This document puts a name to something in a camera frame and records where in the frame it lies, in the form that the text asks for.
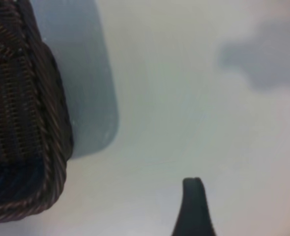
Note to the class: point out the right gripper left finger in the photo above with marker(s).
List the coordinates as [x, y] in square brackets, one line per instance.
[185, 216]

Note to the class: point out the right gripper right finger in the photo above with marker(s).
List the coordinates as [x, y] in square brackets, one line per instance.
[202, 218]

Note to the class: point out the dark brown wicker basket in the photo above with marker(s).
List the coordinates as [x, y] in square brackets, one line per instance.
[12, 110]

